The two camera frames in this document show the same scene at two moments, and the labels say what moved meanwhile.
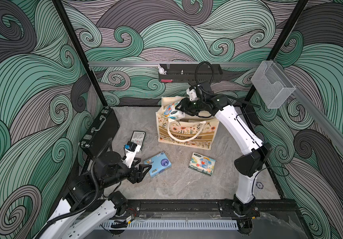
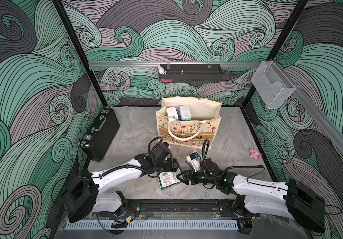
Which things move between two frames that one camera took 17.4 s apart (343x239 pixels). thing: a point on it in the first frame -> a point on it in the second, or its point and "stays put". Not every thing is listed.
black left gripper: [138, 175] -> [174, 167]
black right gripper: [185, 102] -> [187, 173]
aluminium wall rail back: [142, 64] stays put
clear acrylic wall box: [271, 83] stays put
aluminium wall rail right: [325, 119] stays put
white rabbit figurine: [161, 69] stays put
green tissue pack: [138, 137] -> [166, 179]
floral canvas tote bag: [192, 131] stays put
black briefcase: [99, 132] stays put
